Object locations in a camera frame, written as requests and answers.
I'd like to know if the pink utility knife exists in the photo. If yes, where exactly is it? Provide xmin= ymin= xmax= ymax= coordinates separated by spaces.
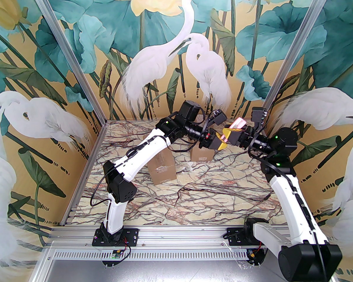
xmin=229 ymin=117 xmax=248 ymax=130

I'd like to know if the brown cardboard box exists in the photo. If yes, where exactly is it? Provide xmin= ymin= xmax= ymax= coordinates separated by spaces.
xmin=147 ymin=146 xmax=177 ymax=186
xmin=190 ymin=143 xmax=216 ymax=162

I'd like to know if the perforated metal strip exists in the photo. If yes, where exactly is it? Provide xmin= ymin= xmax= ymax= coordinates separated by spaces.
xmin=46 ymin=247 xmax=327 ymax=261

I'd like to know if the grey metal sheet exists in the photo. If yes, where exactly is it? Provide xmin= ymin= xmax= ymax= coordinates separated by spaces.
xmin=32 ymin=260 xmax=336 ymax=282

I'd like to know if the aluminium frame post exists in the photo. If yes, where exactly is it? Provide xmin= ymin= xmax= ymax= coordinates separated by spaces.
xmin=26 ymin=0 xmax=109 ymax=122
xmin=258 ymin=0 xmax=332 ymax=123

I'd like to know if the aluminium side rail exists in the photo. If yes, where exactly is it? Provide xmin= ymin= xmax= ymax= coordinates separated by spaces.
xmin=60 ymin=121 xmax=109 ymax=227

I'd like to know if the aluminium frame rail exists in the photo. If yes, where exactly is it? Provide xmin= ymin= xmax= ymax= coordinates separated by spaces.
xmin=47 ymin=225 xmax=321 ymax=249

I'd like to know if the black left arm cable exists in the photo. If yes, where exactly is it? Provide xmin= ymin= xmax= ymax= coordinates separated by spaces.
xmin=90 ymin=183 xmax=111 ymax=207

